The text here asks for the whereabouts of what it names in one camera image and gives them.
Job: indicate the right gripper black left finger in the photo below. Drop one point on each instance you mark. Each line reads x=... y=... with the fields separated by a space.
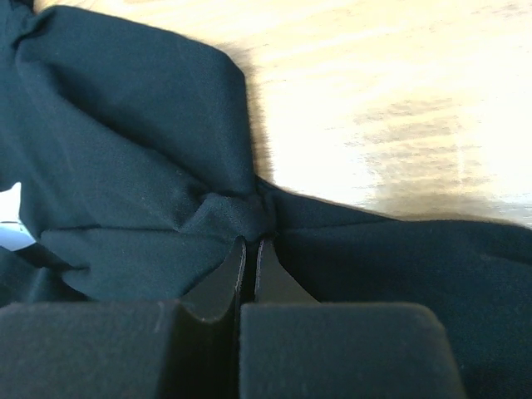
x=178 y=348

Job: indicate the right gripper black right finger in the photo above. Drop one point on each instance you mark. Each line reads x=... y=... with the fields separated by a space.
x=293 y=346

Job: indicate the black t-shirt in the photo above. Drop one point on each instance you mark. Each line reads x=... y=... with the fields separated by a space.
x=132 y=146

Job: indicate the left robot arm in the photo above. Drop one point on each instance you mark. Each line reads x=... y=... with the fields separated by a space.
x=14 y=234

